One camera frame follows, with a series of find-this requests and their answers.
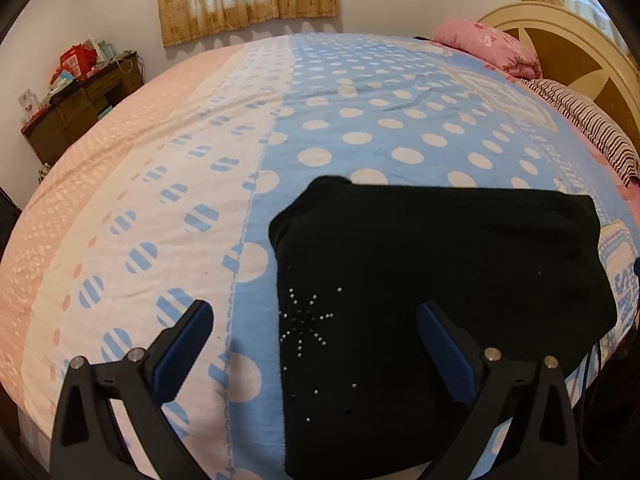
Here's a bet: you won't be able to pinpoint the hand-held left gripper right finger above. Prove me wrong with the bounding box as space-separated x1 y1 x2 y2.
415 301 583 480

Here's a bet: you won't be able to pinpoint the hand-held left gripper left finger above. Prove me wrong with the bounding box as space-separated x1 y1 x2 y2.
50 300 216 480

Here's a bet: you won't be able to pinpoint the black pants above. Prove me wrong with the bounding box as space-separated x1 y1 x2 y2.
268 175 618 478

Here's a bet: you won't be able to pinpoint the dark wooden desk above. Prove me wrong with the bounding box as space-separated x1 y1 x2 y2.
21 52 146 166

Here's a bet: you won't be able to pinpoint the blue polka-dot blanket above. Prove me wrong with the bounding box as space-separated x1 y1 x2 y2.
0 32 640 480

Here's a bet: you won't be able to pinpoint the striped pillow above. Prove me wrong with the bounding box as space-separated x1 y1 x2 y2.
525 77 640 186

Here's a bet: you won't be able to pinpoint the pink floral quilt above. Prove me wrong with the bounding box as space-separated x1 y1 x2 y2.
432 18 543 80

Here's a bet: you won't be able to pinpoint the red gift box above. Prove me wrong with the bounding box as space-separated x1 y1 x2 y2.
59 45 98 79

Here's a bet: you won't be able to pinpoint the cream wooden headboard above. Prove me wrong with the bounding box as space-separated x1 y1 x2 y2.
477 2 640 141

